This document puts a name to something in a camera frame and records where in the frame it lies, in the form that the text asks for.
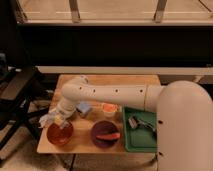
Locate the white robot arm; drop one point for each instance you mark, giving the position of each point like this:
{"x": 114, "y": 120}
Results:
{"x": 184, "y": 117}

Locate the green plastic tray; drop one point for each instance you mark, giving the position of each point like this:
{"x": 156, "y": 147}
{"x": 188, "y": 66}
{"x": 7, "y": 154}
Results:
{"x": 139, "y": 139}

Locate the light blue towel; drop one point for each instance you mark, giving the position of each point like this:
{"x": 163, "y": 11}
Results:
{"x": 47, "y": 120}

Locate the orange cup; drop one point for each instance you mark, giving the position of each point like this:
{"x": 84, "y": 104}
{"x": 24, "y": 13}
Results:
{"x": 109, "y": 110}

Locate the blue sponge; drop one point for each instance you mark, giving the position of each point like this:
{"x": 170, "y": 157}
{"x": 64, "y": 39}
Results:
{"x": 83, "y": 108}

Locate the orange carrot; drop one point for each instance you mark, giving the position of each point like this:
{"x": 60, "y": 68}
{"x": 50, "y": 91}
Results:
{"x": 109, "y": 137}

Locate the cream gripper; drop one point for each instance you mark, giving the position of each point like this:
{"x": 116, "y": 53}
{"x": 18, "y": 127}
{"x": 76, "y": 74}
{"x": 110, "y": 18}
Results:
{"x": 59, "y": 119}

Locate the purple bowl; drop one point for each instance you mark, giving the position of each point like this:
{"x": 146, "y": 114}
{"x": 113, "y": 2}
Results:
{"x": 103, "y": 127}

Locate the black chair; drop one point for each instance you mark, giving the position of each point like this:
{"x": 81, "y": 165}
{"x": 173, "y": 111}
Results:
{"x": 17, "y": 90}

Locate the red bowl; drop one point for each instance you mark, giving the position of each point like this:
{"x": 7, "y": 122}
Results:
{"x": 59, "y": 136}

